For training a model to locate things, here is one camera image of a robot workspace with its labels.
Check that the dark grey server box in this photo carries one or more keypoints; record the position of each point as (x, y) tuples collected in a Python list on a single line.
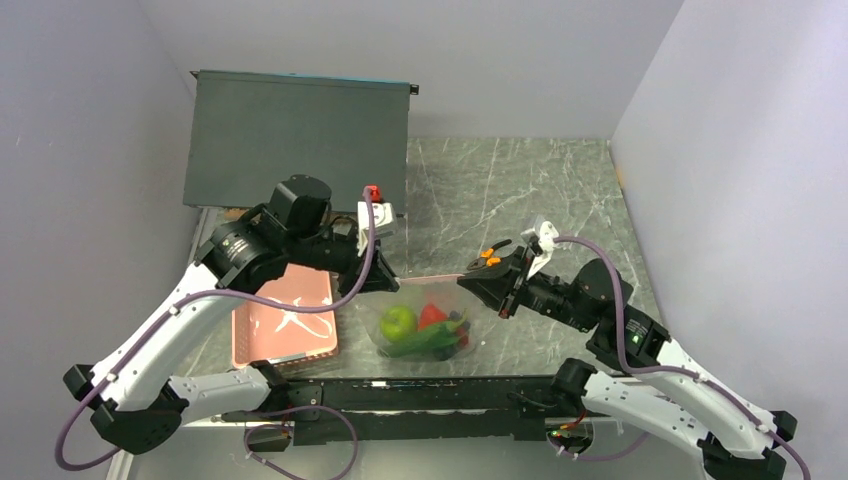
[(253, 130)]

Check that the clear zip top bag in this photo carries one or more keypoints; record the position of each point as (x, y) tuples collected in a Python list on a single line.
[(443, 291)]

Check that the red orange pear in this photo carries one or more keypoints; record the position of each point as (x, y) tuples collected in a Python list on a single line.
[(429, 315)]

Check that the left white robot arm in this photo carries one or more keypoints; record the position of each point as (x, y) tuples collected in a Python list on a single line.
[(134, 396)]

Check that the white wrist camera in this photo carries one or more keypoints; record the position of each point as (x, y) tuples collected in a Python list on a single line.
[(375, 218), (539, 237)]

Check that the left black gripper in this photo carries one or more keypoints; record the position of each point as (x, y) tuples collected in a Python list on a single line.
[(380, 276)]

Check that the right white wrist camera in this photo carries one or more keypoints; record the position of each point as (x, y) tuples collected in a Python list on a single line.
[(539, 237)]

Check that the orange handled pliers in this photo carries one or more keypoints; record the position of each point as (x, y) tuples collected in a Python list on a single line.
[(488, 257)]

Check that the pink plastic basket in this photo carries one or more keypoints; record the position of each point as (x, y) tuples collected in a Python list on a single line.
[(284, 337)]

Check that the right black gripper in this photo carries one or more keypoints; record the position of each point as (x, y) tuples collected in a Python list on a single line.
[(494, 283)]

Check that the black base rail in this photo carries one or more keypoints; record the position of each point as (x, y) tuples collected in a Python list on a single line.
[(323, 410)]

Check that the black grape bunch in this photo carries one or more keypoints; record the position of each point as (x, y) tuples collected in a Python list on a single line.
[(461, 334)]

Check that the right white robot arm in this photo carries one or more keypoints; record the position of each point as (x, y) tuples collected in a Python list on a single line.
[(693, 410)]

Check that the green apple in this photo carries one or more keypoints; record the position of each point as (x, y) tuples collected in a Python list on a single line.
[(397, 323)]

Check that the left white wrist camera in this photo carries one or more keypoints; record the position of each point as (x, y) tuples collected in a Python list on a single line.
[(375, 218)]

